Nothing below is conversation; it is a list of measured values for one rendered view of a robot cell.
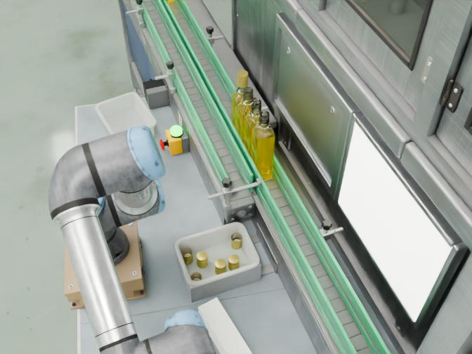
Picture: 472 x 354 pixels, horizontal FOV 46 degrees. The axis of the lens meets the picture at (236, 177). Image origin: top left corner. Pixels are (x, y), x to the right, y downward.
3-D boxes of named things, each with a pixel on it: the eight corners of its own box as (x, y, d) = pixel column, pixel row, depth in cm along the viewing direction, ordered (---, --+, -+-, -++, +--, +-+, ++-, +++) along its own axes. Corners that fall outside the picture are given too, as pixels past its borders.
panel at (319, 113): (426, 327, 136) (470, 246, 110) (416, 331, 135) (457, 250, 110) (278, 99, 192) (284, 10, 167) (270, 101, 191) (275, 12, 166)
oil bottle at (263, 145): (272, 178, 181) (276, 129, 165) (256, 182, 180) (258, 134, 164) (265, 166, 185) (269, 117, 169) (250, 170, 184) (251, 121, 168)
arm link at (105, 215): (70, 221, 163) (55, 190, 153) (115, 206, 165) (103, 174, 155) (78, 252, 155) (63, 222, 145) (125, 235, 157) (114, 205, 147)
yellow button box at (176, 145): (189, 152, 207) (188, 138, 202) (170, 157, 206) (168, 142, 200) (184, 139, 212) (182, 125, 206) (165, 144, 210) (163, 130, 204)
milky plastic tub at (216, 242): (261, 279, 171) (263, 263, 164) (191, 302, 165) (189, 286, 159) (241, 235, 182) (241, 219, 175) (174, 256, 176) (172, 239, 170)
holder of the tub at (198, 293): (277, 274, 172) (279, 260, 167) (192, 302, 166) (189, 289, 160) (256, 232, 183) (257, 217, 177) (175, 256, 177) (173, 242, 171)
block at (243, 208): (255, 217, 179) (256, 203, 174) (227, 225, 177) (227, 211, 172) (251, 208, 181) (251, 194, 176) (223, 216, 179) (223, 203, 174)
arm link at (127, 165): (105, 192, 163) (77, 135, 111) (154, 175, 166) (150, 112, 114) (119, 231, 161) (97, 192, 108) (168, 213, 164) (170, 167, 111)
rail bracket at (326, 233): (341, 250, 163) (348, 222, 153) (320, 257, 162) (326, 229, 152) (335, 239, 166) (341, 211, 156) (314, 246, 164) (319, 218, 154)
